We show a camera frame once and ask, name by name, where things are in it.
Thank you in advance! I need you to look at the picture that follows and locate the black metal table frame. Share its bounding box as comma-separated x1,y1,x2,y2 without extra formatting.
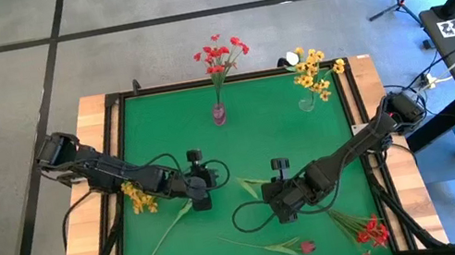
62,45,420,255

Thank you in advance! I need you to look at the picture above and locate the clear glass vase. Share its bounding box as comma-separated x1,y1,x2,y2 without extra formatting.
295,88,319,115

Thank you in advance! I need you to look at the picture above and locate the pink glass vase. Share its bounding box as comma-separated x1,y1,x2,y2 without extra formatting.
209,101,228,128

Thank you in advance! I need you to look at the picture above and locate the white power strip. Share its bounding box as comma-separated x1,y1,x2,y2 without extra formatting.
417,71,443,92

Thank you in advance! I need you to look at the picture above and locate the green table mat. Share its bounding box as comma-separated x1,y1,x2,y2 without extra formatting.
89,55,395,255

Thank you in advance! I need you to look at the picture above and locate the yellow artificial flower bunch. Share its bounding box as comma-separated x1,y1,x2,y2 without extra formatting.
119,176,162,219
287,39,352,109

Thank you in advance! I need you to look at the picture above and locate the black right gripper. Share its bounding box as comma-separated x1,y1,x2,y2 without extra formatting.
255,152,320,228

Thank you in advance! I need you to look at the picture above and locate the red artificial flower bunch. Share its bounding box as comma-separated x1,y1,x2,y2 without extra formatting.
190,29,259,109
326,199,395,255

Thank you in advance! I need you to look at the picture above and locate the red artificial tulip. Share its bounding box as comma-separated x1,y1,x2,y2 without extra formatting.
215,219,317,255
236,171,272,204

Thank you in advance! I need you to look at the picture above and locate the white artificial tulip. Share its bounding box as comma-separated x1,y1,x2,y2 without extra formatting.
283,47,315,103
126,199,204,255

